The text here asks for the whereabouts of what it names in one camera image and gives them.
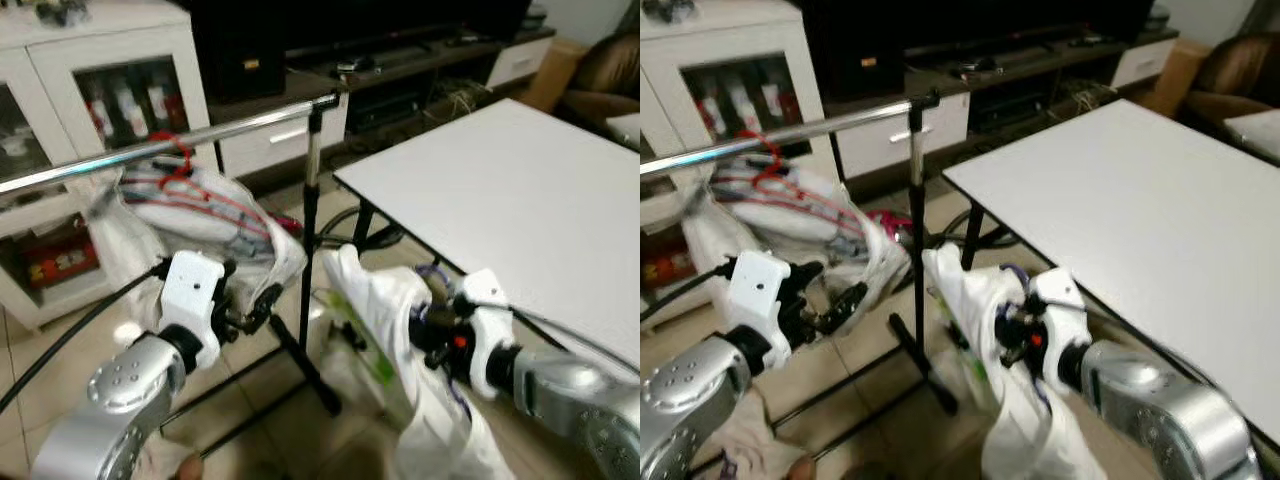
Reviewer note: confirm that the red clothes hanger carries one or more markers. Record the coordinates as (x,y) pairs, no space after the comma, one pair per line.
(778,155)
(188,158)

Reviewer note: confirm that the white shirt with green print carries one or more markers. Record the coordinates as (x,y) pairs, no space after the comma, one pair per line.
(380,290)
(970,290)

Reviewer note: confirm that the chrome and black clothes rack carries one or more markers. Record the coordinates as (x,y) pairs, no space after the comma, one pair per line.
(850,119)
(250,121)

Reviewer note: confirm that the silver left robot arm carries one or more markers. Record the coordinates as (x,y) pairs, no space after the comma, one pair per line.
(690,400)
(110,400)

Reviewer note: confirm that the white glass door cabinet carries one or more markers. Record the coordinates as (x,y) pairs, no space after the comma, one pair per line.
(60,60)
(700,50)

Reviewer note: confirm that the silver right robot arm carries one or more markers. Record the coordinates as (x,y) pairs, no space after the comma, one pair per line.
(570,395)
(1170,410)

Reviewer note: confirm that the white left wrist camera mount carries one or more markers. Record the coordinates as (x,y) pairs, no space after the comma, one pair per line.
(755,295)
(190,290)

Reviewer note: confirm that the black flat television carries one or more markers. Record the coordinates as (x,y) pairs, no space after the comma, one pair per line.
(400,20)
(1020,18)

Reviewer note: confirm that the white cloth with purple print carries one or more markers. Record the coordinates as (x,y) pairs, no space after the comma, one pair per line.
(750,440)

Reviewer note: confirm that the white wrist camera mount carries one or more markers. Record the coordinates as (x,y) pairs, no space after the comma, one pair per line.
(190,290)
(1065,300)
(490,330)
(755,295)

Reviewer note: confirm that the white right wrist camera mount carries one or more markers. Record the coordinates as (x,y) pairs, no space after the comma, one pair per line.
(490,330)
(1065,300)

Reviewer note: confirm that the white red labelled bottle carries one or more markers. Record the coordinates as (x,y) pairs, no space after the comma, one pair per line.
(775,97)
(131,105)
(165,100)
(710,105)
(741,100)
(102,110)

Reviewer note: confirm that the long white table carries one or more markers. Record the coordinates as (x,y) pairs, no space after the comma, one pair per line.
(500,200)
(1120,220)

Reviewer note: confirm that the black media player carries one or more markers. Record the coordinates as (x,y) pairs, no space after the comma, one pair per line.
(390,110)
(1015,108)

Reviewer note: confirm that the red printed box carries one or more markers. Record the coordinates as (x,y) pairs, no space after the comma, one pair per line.
(60,265)
(667,260)

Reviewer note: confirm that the dark wooden TV stand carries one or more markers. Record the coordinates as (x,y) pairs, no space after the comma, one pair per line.
(1020,70)
(400,75)

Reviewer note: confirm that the black speaker cabinet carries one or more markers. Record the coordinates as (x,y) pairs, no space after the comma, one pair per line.
(235,45)
(855,45)

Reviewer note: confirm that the white drawer unit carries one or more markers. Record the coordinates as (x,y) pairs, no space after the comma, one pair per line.
(260,150)
(870,150)
(520,62)
(1140,62)

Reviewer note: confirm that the white garment in clear bag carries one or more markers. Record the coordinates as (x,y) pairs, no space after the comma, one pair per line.
(200,215)
(800,215)

